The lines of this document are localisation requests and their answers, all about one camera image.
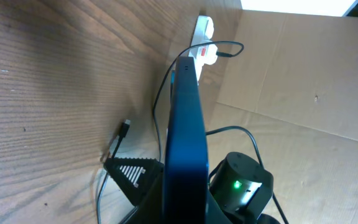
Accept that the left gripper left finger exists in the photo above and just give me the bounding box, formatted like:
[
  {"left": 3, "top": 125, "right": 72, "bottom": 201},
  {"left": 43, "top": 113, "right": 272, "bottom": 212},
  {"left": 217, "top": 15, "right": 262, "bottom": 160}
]
[{"left": 119, "top": 174, "right": 163, "bottom": 224}]

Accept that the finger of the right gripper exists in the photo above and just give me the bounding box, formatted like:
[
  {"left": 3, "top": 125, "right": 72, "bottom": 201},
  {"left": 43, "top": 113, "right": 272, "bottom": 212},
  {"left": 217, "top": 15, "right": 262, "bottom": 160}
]
[{"left": 104, "top": 157, "right": 164, "bottom": 206}]

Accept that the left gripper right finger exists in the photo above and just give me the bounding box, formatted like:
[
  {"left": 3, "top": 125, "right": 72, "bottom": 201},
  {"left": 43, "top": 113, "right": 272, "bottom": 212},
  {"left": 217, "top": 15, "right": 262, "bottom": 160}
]
[{"left": 206, "top": 195, "right": 232, "bottom": 224}]

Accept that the Galaxy smartphone blue screen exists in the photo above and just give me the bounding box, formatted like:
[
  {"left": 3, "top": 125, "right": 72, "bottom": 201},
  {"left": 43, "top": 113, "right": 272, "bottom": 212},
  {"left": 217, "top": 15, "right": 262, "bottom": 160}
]
[{"left": 162, "top": 57, "right": 209, "bottom": 223}]

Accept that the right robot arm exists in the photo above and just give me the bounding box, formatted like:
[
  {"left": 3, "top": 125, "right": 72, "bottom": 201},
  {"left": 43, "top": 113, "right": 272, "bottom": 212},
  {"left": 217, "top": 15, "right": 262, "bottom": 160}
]
[{"left": 104, "top": 152, "right": 278, "bottom": 223}]

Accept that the white USB charger plug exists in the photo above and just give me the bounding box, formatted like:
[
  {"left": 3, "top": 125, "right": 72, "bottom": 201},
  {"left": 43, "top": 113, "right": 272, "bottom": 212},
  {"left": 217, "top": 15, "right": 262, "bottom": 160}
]
[{"left": 196, "top": 44, "right": 218, "bottom": 66}]

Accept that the white power strip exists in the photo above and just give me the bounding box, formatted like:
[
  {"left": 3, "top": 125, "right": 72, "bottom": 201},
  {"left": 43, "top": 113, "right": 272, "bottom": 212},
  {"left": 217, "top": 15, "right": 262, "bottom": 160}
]
[{"left": 188, "top": 16, "right": 214, "bottom": 81}]

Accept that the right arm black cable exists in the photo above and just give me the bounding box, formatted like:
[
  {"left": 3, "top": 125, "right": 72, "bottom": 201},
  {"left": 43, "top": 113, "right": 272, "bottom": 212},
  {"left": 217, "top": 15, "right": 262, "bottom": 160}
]
[{"left": 205, "top": 125, "right": 290, "bottom": 224}]

